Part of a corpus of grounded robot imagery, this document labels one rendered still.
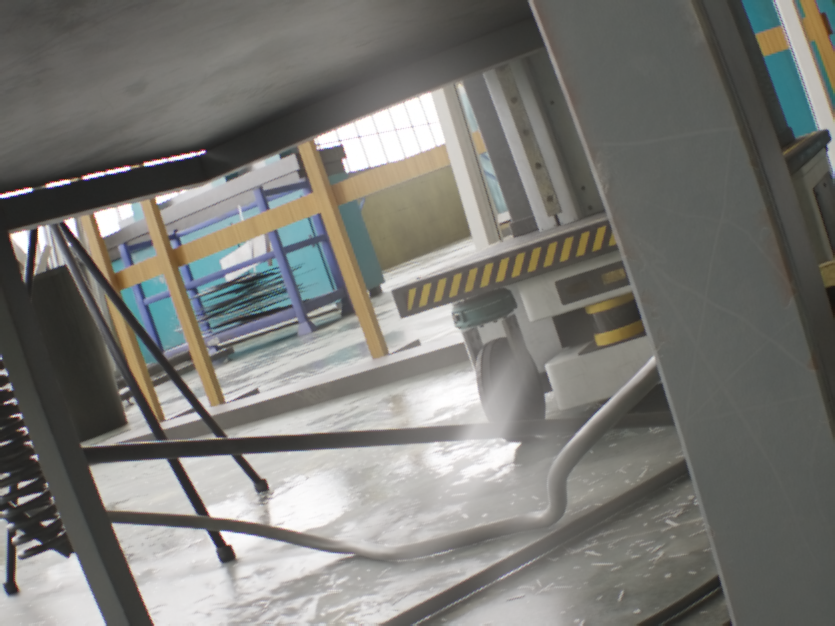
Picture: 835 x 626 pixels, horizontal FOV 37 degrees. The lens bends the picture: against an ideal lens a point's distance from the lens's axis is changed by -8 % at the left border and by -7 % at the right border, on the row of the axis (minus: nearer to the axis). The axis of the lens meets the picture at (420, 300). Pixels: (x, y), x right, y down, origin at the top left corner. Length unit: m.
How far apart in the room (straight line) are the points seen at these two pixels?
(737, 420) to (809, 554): 0.03
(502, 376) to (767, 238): 1.94
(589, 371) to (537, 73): 0.60
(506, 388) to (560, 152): 0.47
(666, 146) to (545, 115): 2.14
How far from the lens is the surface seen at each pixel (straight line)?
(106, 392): 5.99
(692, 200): 0.24
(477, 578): 1.47
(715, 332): 0.25
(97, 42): 0.71
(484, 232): 3.86
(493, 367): 2.18
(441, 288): 2.12
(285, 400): 4.07
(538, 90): 2.40
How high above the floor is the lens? 0.41
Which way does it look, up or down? 3 degrees down
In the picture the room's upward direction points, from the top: 19 degrees counter-clockwise
